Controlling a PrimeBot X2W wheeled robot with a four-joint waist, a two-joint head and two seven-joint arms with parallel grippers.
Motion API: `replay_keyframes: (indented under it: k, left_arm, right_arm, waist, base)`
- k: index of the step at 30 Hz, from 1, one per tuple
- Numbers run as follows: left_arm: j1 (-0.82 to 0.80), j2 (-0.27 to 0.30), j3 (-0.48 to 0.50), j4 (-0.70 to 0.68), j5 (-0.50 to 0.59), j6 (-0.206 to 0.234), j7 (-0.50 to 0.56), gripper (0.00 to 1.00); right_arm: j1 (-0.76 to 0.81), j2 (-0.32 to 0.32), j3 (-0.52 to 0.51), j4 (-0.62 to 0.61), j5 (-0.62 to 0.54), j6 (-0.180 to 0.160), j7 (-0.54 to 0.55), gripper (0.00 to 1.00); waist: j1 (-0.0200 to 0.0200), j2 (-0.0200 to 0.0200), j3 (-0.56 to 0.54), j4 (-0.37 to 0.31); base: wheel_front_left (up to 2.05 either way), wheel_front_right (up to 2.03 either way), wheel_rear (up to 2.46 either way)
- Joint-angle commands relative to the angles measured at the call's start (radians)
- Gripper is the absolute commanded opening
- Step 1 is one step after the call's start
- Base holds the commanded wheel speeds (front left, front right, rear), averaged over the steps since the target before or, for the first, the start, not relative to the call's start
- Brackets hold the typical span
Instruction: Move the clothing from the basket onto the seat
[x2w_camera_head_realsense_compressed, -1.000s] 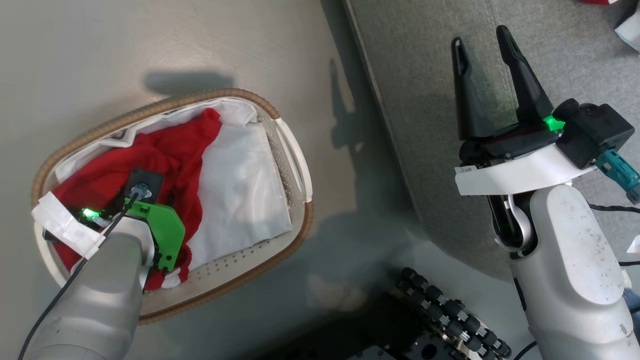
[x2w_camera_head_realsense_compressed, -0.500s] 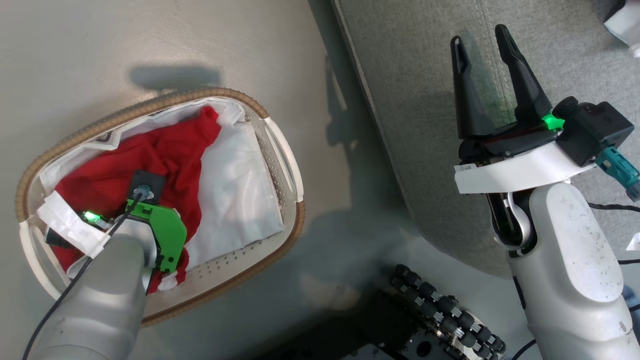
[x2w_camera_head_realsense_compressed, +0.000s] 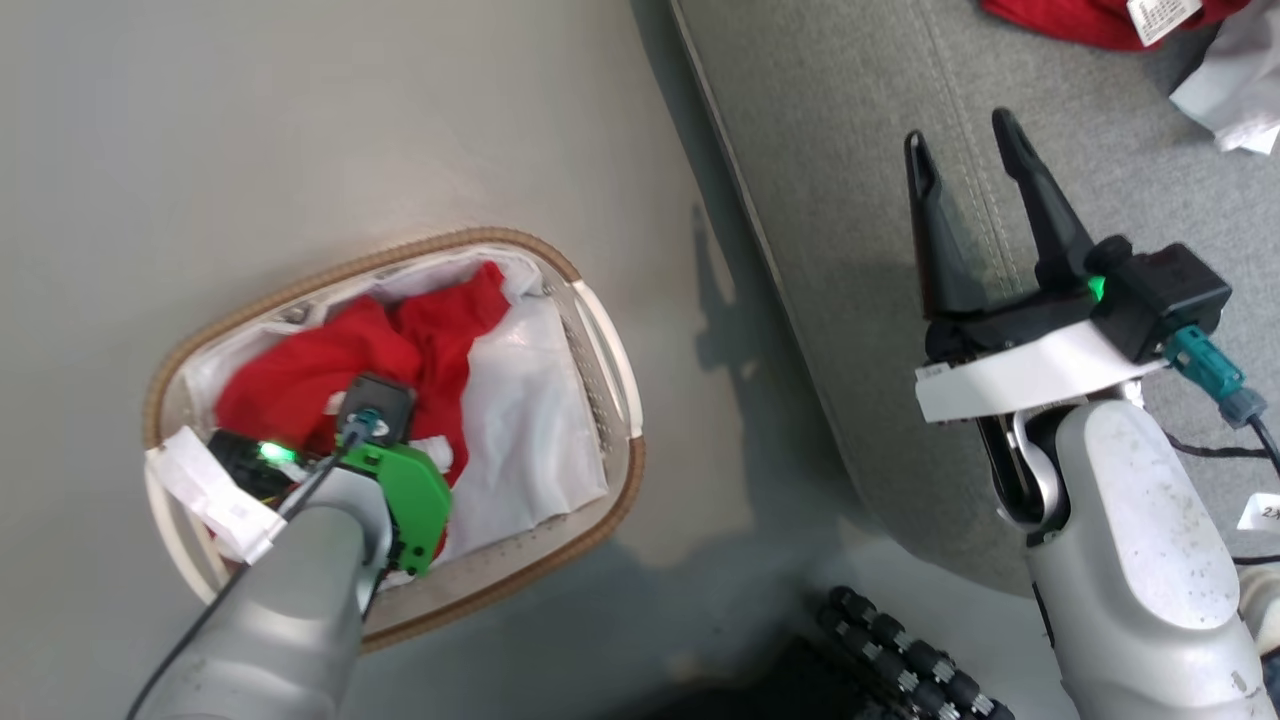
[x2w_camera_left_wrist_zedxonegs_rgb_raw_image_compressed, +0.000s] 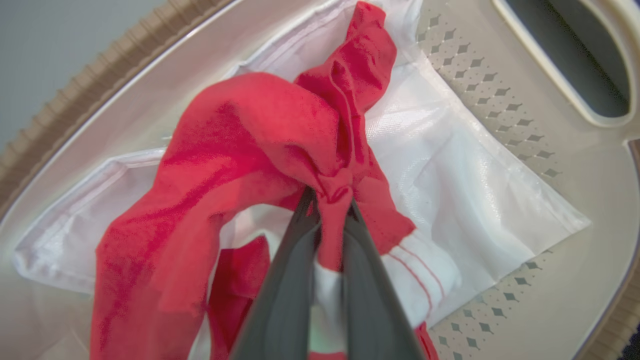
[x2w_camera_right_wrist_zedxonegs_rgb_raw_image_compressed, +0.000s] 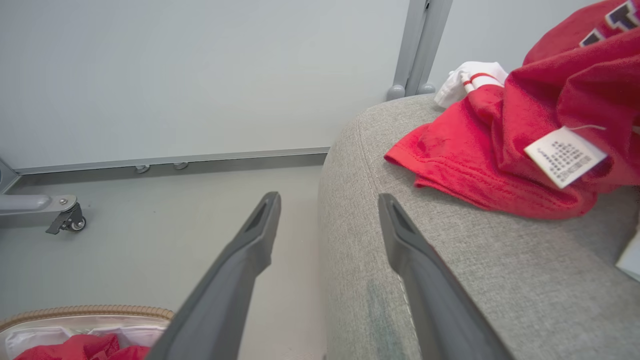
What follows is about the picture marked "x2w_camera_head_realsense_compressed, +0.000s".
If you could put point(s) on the green and white left gripper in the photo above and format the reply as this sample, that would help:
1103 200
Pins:
415 500

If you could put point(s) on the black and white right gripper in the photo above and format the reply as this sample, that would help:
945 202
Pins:
1020 375

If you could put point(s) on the red garment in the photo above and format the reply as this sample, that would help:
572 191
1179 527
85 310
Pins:
1080 20
300 375

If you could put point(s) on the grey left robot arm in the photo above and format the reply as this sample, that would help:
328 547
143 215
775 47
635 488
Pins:
290 610

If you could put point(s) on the grey fabric sofa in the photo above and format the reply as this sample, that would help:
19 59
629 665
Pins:
860 250

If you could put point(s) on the white garment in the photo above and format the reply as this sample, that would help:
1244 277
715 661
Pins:
1235 90

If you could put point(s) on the white cloth in basket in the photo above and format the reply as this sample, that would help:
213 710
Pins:
530 430

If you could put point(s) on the woven rim laundry basket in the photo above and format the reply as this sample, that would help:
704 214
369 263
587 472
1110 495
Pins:
590 330

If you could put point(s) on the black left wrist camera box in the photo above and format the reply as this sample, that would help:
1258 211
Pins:
385 400

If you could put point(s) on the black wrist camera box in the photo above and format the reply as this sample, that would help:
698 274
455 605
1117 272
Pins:
1165 290
385 400

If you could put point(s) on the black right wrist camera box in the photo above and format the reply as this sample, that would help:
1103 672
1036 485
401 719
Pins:
1165 290

